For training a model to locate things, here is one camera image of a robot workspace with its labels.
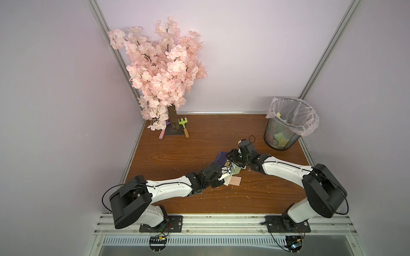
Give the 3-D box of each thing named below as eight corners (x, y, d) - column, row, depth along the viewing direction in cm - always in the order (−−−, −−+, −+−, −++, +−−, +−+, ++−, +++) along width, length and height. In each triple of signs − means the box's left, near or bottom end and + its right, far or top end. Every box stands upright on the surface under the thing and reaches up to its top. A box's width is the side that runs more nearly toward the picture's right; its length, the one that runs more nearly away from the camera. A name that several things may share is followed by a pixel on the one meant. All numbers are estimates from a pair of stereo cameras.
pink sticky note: (229, 184, 87) (229, 182, 84) (229, 177, 89) (230, 175, 87) (240, 186, 86) (241, 183, 84) (240, 179, 89) (241, 176, 86)
